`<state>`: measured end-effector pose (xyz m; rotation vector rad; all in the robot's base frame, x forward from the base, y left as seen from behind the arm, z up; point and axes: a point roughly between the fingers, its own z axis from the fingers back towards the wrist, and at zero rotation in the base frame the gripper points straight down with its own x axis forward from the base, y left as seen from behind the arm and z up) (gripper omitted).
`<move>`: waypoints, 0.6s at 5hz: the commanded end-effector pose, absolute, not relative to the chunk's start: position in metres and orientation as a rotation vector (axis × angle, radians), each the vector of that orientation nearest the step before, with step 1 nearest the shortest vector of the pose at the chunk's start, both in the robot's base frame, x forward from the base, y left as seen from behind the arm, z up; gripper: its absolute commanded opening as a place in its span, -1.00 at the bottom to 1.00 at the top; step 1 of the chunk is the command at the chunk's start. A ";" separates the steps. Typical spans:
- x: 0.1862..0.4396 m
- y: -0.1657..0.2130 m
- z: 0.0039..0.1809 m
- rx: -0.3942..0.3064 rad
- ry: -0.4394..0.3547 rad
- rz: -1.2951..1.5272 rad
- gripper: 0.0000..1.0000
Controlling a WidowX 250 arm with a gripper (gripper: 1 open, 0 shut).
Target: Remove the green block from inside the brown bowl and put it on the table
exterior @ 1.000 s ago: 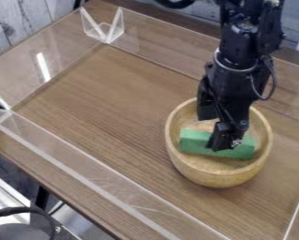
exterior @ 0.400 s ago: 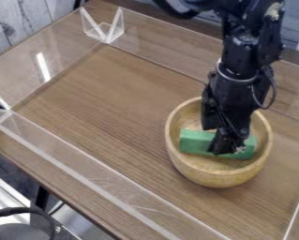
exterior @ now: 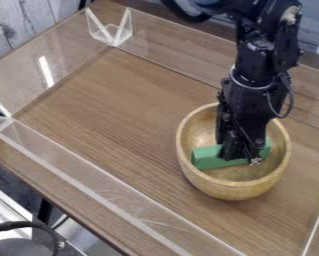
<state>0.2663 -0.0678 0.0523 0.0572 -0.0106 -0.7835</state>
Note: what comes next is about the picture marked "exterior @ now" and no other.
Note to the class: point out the black table leg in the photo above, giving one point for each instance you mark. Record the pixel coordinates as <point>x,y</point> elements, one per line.
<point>44,211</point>

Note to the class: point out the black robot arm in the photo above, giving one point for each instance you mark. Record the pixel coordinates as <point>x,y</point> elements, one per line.
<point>266,35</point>

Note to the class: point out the black metal base plate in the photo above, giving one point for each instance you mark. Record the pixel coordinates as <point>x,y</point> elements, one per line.
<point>44,246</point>

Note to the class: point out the clear acrylic corner bracket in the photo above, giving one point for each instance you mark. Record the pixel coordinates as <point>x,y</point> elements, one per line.
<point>111,34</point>

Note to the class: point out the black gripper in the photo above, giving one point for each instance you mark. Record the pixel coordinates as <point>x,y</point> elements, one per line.
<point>249,105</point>

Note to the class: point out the green rectangular block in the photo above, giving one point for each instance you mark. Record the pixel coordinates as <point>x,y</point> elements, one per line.
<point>204,158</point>

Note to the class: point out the brown wooden bowl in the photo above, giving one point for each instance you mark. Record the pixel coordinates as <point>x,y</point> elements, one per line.
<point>229,179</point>

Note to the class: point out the clear acrylic enclosure walls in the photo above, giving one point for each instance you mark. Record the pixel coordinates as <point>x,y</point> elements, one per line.
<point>87,135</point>

